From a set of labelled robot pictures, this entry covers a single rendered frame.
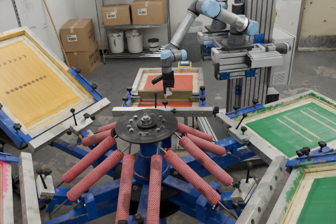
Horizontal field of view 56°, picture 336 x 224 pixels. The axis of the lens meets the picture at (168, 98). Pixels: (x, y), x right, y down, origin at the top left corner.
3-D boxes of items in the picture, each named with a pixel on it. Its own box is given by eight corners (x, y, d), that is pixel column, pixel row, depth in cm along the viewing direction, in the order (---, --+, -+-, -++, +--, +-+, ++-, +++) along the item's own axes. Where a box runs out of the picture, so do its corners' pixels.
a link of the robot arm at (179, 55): (180, 46, 231) (166, 49, 227) (187, 50, 222) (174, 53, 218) (180, 56, 235) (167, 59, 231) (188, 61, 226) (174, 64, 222)
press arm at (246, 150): (316, 127, 216) (318, 120, 214) (324, 131, 212) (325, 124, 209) (151, 189, 172) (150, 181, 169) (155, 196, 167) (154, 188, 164)
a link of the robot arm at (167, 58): (174, 51, 218) (162, 53, 214) (174, 66, 223) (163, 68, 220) (168, 48, 224) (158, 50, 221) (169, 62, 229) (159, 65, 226)
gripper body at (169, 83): (174, 88, 228) (173, 73, 222) (162, 88, 229) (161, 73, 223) (174, 84, 235) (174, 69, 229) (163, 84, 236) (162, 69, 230)
